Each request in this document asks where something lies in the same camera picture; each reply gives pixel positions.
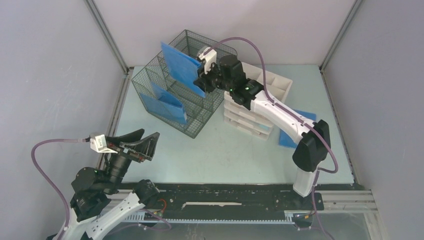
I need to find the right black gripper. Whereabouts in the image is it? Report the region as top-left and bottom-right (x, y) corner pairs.
(194, 60), (234, 94)

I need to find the black front rail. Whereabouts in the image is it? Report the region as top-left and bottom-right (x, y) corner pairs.
(112, 181), (327, 223)

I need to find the white plastic drawer organizer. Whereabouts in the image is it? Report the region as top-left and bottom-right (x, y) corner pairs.
(224, 62), (293, 140)

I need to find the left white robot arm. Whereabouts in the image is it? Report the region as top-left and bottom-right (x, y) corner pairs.
(48, 128), (160, 240)

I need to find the blue folder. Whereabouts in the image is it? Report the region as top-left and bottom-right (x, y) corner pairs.
(278, 109), (317, 149)
(160, 42), (206, 98)
(139, 82), (188, 125)

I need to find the green wire mesh basket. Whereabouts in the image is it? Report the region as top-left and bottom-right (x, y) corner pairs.
(131, 29), (238, 139)

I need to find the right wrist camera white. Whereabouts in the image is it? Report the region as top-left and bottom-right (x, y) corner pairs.
(197, 45), (217, 74)

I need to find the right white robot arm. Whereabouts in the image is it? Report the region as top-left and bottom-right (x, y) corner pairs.
(194, 53), (331, 209)

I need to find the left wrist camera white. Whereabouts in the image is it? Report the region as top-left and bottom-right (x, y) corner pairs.
(89, 133), (118, 154)

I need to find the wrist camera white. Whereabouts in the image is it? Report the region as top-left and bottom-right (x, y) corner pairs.
(197, 45), (217, 74)
(89, 133), (118, 154)

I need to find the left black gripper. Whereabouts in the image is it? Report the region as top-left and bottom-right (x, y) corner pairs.
(104, 128), (161, 194)

